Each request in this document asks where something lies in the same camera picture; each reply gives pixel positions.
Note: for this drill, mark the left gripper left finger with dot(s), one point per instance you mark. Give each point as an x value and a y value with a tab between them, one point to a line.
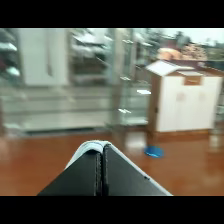
80	176

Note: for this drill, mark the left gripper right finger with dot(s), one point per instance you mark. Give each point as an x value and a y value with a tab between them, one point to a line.
126	180

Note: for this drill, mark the blue round disc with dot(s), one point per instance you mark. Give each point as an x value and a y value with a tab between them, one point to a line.
154	152

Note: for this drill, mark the white wooden cabinet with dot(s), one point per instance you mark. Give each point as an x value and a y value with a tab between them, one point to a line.
186	103

